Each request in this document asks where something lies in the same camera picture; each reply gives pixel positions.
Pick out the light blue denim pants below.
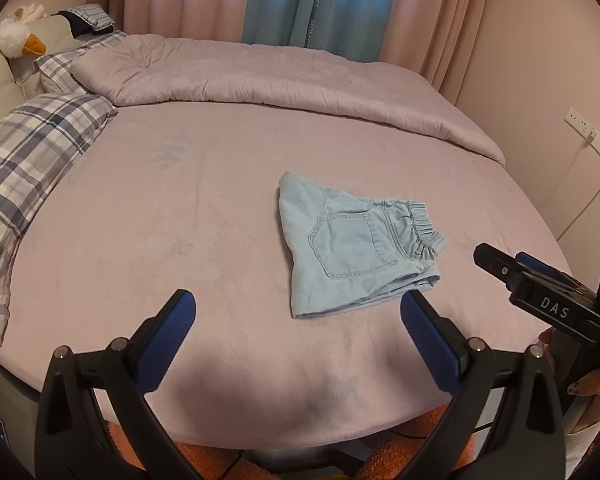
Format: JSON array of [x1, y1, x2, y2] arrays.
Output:
[[278, 172, 446, 318]]

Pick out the right hand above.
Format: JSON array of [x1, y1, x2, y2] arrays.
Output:
[[536, 326, 600, 436]]

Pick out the pink bed sheet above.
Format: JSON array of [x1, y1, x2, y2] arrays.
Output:
[[0, 102, 566, 448]]

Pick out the pink curtain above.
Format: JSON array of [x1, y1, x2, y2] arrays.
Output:
[[122, 0, 486, 102]]

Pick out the plaid pillow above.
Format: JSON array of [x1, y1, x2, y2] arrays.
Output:
[[0, 93, 117, 345], [34, 30, 126, 94]]

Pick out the blue curtain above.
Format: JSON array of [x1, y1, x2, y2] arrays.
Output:
[[242, 0, 393, 62]]

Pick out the pink folded duvet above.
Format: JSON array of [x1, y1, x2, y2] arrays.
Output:
[[71, 35, 505, 164]]

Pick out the white duck plush toy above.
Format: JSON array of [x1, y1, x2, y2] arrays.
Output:
[[0, 3, 47, 58]]

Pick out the white cable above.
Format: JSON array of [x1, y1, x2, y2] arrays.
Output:
[[534, 131, 600, 241]]

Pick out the white wall power strip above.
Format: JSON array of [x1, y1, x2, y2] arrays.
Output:
[[565, 107, 600, 156]]

